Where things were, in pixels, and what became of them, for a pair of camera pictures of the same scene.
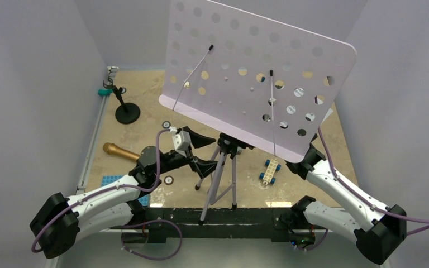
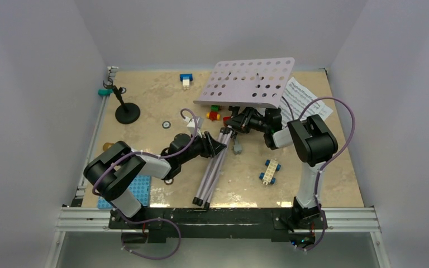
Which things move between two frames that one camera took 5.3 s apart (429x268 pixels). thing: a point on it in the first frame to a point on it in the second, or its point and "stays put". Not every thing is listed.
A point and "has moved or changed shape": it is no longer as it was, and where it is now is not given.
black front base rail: x=274 y=223 stays put
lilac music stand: x=253 y=80 has moved or changed shape
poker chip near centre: x=166 y=124 stays put
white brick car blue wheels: x=268 y=176 stays put
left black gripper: x=202 y=167 to x=215 y=147
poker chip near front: x=168 y=180 stays put
